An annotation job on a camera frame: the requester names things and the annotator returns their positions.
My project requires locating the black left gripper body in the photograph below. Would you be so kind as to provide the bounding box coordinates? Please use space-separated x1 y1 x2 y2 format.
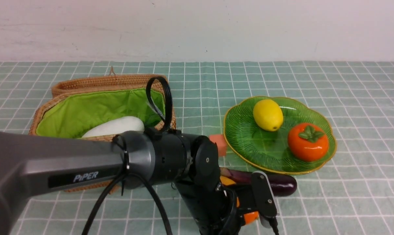
175 178 259 235

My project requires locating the yellow lemon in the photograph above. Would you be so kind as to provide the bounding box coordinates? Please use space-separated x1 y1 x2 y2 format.
253 99 284 132

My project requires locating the orange persimmon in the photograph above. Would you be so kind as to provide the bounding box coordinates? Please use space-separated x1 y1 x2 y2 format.
287 122 329 162

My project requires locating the white radish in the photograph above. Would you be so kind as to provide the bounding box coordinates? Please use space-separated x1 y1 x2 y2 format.
82 116 145 138

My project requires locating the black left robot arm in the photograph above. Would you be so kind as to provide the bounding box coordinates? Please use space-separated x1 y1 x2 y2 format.
0 128 259 235

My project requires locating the orange yellow mango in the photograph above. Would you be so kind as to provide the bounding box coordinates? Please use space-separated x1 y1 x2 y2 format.
220 176 259 226

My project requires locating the purple eggplant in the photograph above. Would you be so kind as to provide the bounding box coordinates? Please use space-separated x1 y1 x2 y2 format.
220 167 297 197

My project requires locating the orange foam cube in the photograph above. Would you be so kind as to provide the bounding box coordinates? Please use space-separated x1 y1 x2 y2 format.
209 134 228 157

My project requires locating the green leaf-shaped glass plate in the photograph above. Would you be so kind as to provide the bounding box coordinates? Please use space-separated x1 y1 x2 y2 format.
223 96 338 175

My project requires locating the green checkered tablecloth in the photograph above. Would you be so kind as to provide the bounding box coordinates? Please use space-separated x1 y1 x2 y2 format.
0 61 394 235

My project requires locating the woven rattan basket lid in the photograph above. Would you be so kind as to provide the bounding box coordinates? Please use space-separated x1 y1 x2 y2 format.
51 67 167 97

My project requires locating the woven rattan basket green lining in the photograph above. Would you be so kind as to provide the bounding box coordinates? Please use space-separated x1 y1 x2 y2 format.
28 87 177 193

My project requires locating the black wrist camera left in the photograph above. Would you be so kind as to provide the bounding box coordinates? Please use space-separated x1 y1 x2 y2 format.
251 171 279 234

